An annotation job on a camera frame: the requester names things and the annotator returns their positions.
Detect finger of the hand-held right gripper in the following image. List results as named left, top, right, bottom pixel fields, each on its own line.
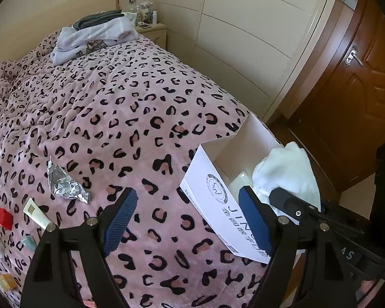
left=269, top=187, right=323, bottom=226

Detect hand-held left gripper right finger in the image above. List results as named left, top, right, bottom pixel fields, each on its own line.
left=238, top=185, right=357, bottom=308

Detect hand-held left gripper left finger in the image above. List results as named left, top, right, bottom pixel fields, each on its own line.
left=19, top=187, right=139, bottom=308

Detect white cloth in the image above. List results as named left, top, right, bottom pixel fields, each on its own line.
left=252, top=142, right=322, bottom=219

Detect white cardboard box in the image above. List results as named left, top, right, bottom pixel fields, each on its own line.
left=180, top=113, right=322, bottom=264

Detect silver foil wrapper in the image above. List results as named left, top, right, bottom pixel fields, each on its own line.
left=47, top=156, right=91, bottom=203

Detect white cosmetic tube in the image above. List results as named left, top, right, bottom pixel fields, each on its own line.
left=22, top=198, right=53, bottom=230

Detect small teal object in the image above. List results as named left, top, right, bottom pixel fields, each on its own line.
left=21, top=235, right=37, bottom=252

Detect brown wooden door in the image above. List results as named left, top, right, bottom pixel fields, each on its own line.
left=289, top=0, right=385, bottom=194

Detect pink leopard print blanket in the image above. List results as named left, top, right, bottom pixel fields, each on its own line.
left=0, top=30, right=278, bottom=308

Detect small red box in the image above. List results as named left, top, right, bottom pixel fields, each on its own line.
left=0, top=208, right=14, bottom=230

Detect small yellow box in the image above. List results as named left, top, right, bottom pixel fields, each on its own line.
left=0, top=273, right=18, bottom=292

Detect beige wardrobe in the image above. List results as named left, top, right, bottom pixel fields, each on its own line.
left=157, top=0, right=352, bottom=123

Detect folded lavender towel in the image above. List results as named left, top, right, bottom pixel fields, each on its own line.
left=50, top=16, right=141, bottom=65

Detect beige nightstand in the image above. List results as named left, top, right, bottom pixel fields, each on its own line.
left=135, top=22, right=168, bottom=51

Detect folded dark grey clothes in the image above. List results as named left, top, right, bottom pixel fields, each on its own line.
left=73, top=9, right=126, bottom=31

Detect cluster of clear bottles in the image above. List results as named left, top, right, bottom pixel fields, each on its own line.
left=128, top=2, right=153, bottom=24

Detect silver door handle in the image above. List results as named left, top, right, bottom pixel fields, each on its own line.
left=344, top=46, right=365, bottom=68

